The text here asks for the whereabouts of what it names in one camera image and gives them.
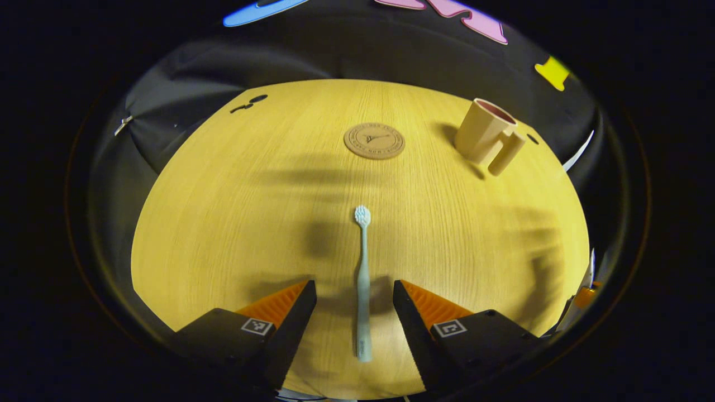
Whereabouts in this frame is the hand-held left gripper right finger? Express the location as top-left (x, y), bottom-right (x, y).
top-left (393, 279), bottom-right (545, 391)

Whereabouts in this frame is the beige cup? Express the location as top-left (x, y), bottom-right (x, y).
top-left (454, 98), bottom-right (527, 177)

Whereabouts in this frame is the round cork coaster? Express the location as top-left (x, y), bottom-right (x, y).
top-left (344, 123), bottom-right (406, 160)

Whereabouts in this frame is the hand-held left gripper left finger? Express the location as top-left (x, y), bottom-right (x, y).
top-left (168, 279), bottom-right (317, 391)

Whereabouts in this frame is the wooden desktop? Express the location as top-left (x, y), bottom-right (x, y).
top-left (130, 78), bottom-right (592, 400)

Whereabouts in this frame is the thin white pole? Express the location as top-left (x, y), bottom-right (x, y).
top-left (561, 130), bottom-right (594, 171)

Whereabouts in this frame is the pale green toothbrush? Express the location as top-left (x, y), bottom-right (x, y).
top-left (354, 205), bottom-right (373, 362)

